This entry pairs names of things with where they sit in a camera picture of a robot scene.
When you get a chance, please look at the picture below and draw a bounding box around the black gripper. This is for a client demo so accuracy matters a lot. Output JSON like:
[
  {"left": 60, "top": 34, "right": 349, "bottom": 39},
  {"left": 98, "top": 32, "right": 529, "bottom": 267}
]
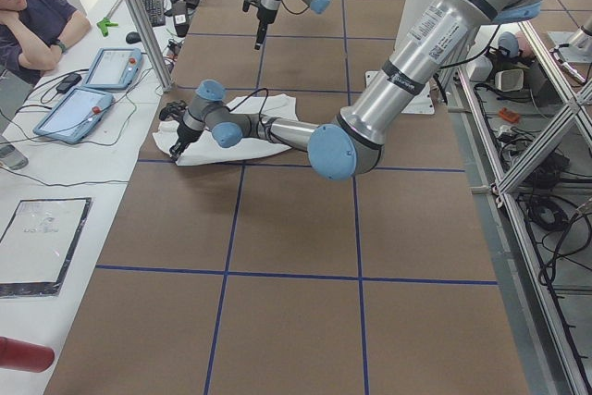
[
  {"left": 169, "top": 113, "right": 204, "bottom": 162},
  {"left": 254, "top": 0, "right": 280, "bottom": 50}
]

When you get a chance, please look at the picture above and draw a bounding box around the blue teach pendant far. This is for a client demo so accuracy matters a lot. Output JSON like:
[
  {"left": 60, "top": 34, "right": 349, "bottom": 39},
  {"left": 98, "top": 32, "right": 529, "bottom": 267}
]
[{"left": 82, "top": 47, "right": 142, "bottom": 90}]

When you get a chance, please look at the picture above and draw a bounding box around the blue teach pendant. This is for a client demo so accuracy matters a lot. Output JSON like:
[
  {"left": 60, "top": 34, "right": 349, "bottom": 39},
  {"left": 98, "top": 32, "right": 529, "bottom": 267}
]
[
  {"left": 82, "top": 47, "right": 142, "bottom": 90},
  {"left": 33, "top": 87, "right": 114, "bottom": 144}
]

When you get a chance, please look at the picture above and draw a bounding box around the blue teach pendant near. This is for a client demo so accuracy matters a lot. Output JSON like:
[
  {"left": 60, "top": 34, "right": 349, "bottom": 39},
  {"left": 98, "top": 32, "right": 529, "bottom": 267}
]
[{"left": 33, "top": 87, "right": 114, "bottom": 144}]

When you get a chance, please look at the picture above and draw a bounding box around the black keyboard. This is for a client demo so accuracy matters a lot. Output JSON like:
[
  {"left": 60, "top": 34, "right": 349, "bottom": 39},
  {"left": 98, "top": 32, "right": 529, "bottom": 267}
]
[{"left": 141, "top": 0, "right": 166, "bottom": 27}]

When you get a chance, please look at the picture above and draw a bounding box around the black computer mouse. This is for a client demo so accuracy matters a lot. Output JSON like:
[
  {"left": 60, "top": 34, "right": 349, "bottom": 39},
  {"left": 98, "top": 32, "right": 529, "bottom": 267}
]
[{"left": 126, "top": 31, "right": 142, "bottom": 44}]

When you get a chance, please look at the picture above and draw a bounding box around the black power adapter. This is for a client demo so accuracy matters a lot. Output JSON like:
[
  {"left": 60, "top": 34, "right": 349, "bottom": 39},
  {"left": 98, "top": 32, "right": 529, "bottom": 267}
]
[{"left": 55, "top": 73, "right": 82, "bottom": 94}]

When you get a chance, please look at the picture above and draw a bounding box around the green plastic tool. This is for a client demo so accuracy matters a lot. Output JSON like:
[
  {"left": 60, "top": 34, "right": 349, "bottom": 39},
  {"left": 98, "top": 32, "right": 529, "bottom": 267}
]
[{"left": 96, "top": 17, "right": 118, "bottom": 37}]

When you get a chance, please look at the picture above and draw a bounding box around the silver foil tray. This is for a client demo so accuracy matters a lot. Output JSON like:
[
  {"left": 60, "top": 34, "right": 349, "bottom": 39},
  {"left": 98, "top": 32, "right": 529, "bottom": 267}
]
[{"left": 1, "top": 197, "right": 92, "bottom": 299}]

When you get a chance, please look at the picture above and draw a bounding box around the seated person dark shirt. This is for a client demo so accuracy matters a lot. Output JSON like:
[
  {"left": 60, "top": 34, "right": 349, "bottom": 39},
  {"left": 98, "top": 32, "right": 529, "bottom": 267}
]
[{"left": 1, "top": 0, "right": 91, "bottom": 85}]

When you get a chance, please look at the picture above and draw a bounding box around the red fire extinguisher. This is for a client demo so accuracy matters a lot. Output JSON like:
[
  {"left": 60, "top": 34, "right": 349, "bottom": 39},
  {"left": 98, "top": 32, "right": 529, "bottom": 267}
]
[{"left": 1, "top": 337, "right": 55, "bottom": 373}]

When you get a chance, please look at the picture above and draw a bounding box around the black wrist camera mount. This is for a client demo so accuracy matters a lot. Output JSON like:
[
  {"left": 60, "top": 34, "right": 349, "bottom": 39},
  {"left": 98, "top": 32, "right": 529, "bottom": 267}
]
[
  {"left": 158, "top": 100, "right": 188, "bottom": 122},
  {"left": 242, "top": 0, "right": 260, "bottom": 13}
]

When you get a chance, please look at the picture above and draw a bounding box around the aluminium frame post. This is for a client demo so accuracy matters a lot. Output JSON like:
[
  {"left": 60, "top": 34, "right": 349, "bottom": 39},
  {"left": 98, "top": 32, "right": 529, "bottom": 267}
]
[{"left": 125, "top": 0, "right": 173, "bottom": 93}]

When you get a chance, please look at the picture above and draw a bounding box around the aluminium side frame rack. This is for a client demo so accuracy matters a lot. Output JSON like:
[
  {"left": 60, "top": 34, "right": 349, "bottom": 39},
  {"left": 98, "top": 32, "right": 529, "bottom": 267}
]
[{"left": 448, "top": 21, "right": 591, "bottom": 394}]

